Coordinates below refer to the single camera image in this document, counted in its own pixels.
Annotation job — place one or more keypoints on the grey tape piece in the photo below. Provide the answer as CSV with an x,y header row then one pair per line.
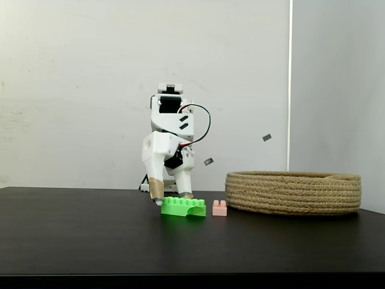
x,y
267,137
208,161

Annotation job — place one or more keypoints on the pink lego block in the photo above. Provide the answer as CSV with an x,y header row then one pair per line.
x,y
219,209

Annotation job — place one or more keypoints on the green lego block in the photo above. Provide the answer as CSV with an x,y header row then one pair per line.
x,y
177,207

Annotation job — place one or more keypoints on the white vertical wall strip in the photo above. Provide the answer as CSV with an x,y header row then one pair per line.
x,y
290,90

